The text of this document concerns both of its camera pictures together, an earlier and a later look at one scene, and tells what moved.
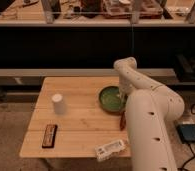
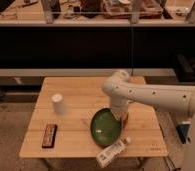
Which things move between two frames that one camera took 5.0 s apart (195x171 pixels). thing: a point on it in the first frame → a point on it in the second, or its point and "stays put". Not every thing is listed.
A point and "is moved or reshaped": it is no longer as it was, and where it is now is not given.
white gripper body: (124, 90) → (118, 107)
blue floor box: (189, 132) stays put
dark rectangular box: (49, 136) stays put
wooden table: (82, 127) stays put
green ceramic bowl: (110, 101) is moved or reshaped
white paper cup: (59, 104) stays put
